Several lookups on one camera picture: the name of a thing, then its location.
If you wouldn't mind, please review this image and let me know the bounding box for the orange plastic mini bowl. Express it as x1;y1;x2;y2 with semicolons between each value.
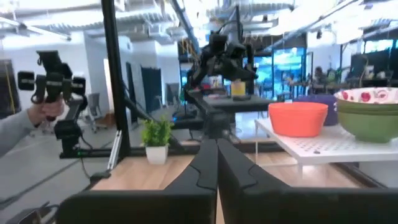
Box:
267;101;330;138

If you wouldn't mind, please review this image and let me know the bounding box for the purple plastic mini bowl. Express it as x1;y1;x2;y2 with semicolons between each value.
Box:
293;94;340;127

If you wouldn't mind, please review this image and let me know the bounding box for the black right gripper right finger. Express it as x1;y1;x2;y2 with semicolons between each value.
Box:
217;138;398;224

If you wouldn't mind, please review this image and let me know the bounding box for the person's hand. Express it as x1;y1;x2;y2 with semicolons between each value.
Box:
27;98;65;126

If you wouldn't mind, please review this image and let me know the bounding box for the black table end rail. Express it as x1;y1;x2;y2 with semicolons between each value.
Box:
58;143;201;160

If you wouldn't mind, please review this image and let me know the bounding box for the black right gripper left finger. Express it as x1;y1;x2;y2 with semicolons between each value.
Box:
57;138;218;224

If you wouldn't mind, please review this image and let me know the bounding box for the black side table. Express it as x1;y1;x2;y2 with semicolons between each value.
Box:
201;94;276;115

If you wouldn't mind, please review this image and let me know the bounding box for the white floral patterned bowl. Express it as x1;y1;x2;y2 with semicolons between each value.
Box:
333;86;398;105

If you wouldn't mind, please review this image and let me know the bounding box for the black vertical frame post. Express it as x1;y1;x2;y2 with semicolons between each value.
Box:
100;0;132;160

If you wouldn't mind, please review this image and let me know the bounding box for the green plant in white pot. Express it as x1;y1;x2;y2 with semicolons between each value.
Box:
140;115;175;166

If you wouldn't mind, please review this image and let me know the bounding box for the person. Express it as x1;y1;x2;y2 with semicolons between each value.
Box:
312;66;328;86

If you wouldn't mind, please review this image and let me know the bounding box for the black diagonal frame brace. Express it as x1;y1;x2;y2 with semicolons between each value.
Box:
123;95;186;153

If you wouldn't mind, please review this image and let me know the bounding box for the person's forearm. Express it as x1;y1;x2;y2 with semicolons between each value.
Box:
0;109;35;158

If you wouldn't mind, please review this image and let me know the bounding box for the black frame foot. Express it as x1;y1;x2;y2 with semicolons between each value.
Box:
89;169;112;185

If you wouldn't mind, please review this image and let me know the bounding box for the white table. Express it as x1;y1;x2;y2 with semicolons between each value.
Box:
254;117;398;183

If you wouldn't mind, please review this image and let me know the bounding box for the grey office chair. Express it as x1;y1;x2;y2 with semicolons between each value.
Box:
86;92;105;126

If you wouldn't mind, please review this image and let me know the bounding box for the green plastic mini bowl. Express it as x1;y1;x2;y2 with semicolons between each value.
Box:
336;109;398;144
335;98;398;113

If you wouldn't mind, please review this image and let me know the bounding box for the yellow container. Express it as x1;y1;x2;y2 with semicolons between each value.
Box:
230;79;247;98

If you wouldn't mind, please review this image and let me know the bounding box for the silver metal bracket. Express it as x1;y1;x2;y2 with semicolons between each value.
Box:
106;129;123;171

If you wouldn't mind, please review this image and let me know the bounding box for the blue lit glass partition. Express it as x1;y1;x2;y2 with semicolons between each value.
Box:
272;46;308;101

